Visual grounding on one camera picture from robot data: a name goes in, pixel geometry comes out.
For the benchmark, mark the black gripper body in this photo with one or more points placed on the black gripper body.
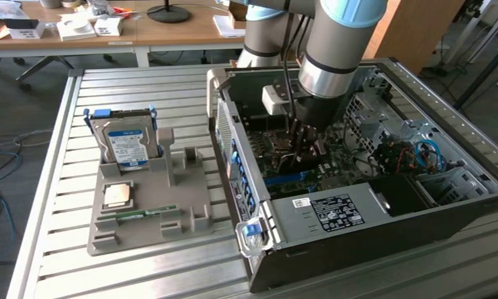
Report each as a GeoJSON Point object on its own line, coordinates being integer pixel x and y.
{"type": "Point", "coordinates": [317, 112]}

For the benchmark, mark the graphics card with metal bracket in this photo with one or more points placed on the graphics card with metal bracket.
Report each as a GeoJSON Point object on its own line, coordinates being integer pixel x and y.
{"type": "Point", "coordinates": [286, 165]}

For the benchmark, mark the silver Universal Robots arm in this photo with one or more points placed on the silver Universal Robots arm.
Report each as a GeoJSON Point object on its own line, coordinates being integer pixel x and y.
{"type": "Point", "coordinates": [336, 46]}

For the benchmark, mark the CPU socket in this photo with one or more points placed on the CPU socket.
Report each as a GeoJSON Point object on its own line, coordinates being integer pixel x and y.
{"type": "Point", "coordinates": [278, 140]}

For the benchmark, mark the green motherboard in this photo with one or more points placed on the green motherboard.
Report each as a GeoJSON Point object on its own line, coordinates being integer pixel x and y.
{"type": "Point", "coordinates": [340, 162]}

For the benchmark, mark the blue expansion slot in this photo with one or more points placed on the blue expansion slot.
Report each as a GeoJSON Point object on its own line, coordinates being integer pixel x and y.
{"type": "Point", "coordinates": [286, 179]}

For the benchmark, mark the silver disk bay cage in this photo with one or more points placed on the silver disk bay cage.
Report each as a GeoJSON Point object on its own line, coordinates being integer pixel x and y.
{"type": "Point", "coordinates": [369, 121]}

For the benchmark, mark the grey power supply unit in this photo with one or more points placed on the grey power supply unit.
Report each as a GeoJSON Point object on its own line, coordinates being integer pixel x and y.
{"type": "Point", "coordinates": [316, 215]}

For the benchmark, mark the blue case latch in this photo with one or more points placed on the blue case latch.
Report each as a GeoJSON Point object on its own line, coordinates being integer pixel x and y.
{"type": "Point", "coordinates": [250, 230]}

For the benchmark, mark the stack of white papers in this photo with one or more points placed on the stack of white papers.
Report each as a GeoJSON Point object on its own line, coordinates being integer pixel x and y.
{"type": "Point", "coordinates": [225, 28]}

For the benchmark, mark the wooden cabinet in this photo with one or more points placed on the wooden cabinet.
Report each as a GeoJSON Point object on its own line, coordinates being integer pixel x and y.
{"type": "Point", "coordinates": [418, 31]}

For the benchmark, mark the grey plastic parts rack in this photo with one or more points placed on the grey plastic parts rack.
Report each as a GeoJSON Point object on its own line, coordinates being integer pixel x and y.
{"type": "Point", "coordinates": [157, 193]}

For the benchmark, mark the open cardboard box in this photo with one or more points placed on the open cardboard box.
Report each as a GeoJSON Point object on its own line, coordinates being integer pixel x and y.
{"type": "Point", "coordinates": [237, 14]}

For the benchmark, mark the open black PC case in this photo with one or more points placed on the open black PC case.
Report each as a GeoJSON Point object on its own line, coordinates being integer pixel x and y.
{"type": "Point", "coordinates": [398, 243]}

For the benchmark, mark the hard disk in blue caddy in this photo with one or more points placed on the hard disk in blue caddy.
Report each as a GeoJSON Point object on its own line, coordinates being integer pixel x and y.
{"type": "Point", "coordinates": [126, 146]}

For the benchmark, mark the green RAM stick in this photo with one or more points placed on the green RAM stick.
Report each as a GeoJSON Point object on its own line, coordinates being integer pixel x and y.
{"type": "Point", "coordinates": [149, 213]}

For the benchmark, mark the wooden desk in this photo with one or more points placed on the wooden desk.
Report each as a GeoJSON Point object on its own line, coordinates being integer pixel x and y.
{"type": "Point", "coordinates": [169, 34]}

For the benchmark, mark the CPU chip with metal lid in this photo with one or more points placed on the CPU chip with metal lid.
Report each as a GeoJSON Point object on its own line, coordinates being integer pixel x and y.
{"type": "Point", "coordinates": [117, 195]}

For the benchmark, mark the black round lamp base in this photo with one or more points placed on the black round lamp base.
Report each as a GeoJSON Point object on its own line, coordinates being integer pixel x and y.
{"type": "Point", "coordinates": [168, 14]}

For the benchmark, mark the small white labelled box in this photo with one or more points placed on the small white labelled box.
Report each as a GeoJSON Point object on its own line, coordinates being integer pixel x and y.
{"type": "Point", "coordinates": [108, 27]}

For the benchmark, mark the white box with tape roll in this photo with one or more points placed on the white box with tape roll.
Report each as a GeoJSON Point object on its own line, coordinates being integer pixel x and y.
{"type": "Point", "coordinates": [76, 29]}

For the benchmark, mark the white box with black top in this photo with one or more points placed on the white box with black top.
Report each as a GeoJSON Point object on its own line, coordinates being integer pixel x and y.
{"type": "Point", "coordinates": [24, 29]}

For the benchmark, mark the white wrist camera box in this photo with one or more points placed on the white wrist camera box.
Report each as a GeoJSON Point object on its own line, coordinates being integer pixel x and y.
{"type": "Point", "coordinates": [276, 99]}

